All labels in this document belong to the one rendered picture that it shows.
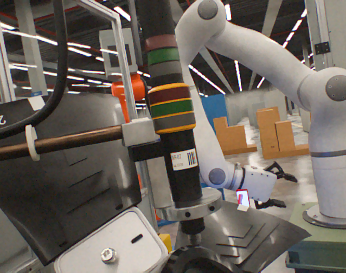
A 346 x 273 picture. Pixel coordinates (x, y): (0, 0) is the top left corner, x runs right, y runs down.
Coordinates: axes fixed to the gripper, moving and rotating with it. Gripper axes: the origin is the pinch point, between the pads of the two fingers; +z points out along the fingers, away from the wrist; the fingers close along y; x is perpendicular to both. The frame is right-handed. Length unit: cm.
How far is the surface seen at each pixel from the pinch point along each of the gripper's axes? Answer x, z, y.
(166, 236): 20.5, -33.9, 12.6
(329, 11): -116, 33, -74
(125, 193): 58, -42, -19
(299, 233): 43.6, -15.8, -11.8
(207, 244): 51, -31, -11
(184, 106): 57, -39, -29
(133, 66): -330, -119, 14
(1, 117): 51, -60, -21
